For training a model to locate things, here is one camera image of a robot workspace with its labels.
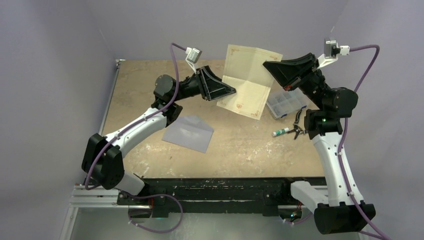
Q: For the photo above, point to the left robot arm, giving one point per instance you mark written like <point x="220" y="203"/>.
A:
<point x="103" y="160"/>

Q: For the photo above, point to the grey envelope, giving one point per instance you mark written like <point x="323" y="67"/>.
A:
<point x="190" y="132"/>

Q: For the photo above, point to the black base frame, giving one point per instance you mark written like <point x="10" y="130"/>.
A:
<point x="268" y="196"/>

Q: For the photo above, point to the clear plastic screw box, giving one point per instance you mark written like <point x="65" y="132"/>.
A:
<point x="281" y="103"/>

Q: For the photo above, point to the white green glue stick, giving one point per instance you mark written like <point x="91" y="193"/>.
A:
<point x="280" y="132"/>

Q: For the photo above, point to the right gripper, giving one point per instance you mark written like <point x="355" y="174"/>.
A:
<point x="293" y="73"/>

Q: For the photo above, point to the aluminium rail frame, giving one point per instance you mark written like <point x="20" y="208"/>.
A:
<point x="82" y="199"/>

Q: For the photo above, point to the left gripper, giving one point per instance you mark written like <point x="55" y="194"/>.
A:
<point x="211" y="87"/>

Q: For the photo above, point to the black pliers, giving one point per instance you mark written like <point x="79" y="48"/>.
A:
<point x="297" y="130"/>

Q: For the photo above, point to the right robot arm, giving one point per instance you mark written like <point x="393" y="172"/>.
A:
<point x="342" y="209"/>

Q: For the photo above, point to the cream letter paper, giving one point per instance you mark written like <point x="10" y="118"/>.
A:
<point x="244" y="71"/>

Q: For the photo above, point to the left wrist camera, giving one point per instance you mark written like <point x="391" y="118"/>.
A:
<point x="192" y="56"/>

